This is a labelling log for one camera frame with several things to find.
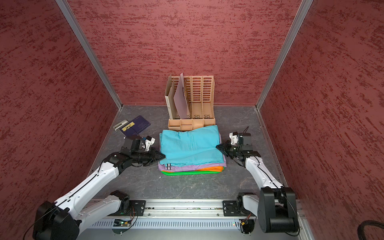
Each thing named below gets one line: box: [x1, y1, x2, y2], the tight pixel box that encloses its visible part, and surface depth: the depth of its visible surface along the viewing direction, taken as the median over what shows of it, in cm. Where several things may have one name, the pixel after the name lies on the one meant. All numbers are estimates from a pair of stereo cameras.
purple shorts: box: [157, 133, 227, 171], surface depth 79 cm
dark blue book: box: [119, 115, 151, 137], surface depth 109 cm
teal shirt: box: [159, 125, 225, 166], surface depth 85 cm
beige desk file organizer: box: [168, 75, 216, 131], surface depth 109 cm
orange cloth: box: [195, 166, 224, 172], surface depth 79 cm
